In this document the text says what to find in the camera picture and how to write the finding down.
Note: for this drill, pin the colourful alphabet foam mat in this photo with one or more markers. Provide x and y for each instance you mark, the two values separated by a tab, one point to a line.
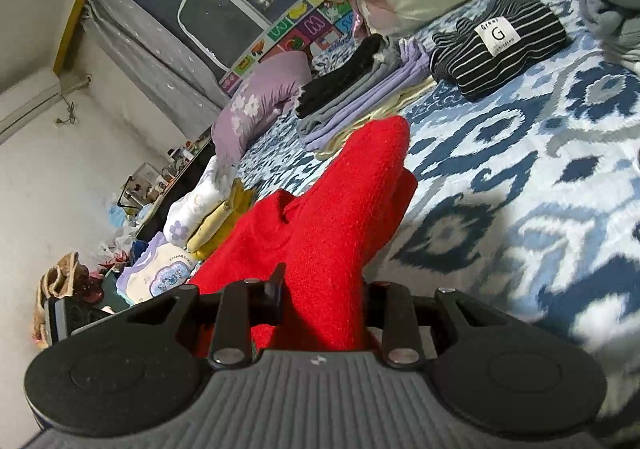
300	24

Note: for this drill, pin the tan folded garment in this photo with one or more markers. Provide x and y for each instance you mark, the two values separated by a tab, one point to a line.
215	234

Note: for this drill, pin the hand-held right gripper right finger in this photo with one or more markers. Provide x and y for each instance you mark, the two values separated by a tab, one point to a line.
400	319

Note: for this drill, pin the dark desk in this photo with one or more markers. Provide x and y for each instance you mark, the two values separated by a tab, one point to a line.
170	199

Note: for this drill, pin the grey folded garment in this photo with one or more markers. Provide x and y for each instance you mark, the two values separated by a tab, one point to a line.
345	101

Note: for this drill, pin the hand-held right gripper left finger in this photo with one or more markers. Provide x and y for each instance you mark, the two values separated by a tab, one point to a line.
272	299

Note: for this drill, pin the purple cream printed shirt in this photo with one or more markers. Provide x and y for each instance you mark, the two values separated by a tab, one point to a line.
155	274

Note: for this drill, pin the black folded garment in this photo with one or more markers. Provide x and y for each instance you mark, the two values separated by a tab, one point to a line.
340	79

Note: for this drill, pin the mustard yellow folded garment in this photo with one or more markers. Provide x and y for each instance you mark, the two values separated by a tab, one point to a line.
242	199

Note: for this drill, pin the blue patterned bedspread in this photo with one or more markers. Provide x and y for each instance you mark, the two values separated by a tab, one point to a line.
550	179

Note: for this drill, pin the stack of folded towels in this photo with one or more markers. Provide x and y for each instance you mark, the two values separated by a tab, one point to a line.
417	59

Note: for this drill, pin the white air conditioner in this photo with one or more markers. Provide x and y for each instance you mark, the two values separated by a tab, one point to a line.
25	104

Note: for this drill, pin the cream folded garment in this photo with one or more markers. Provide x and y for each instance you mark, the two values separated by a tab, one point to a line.
400	101

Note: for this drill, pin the white floral folded garment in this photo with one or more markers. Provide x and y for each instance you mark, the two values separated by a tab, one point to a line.
195	209

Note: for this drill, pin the grey curtain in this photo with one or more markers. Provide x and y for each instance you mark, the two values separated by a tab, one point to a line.
150	59

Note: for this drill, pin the red sweater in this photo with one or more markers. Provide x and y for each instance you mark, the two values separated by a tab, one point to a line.
340	229

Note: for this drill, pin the dark red garment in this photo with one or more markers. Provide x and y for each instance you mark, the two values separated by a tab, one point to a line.
92	286

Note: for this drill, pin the purple floral pillow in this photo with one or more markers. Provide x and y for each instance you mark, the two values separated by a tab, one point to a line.
260	99

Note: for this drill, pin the grey blanket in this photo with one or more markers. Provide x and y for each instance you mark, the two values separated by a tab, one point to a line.
615	14

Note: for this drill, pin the black grey striped sweater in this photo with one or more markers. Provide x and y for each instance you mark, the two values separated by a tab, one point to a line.
530	39

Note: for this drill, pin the brown fleece blanket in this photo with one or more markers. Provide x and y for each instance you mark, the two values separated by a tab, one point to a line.
55	279

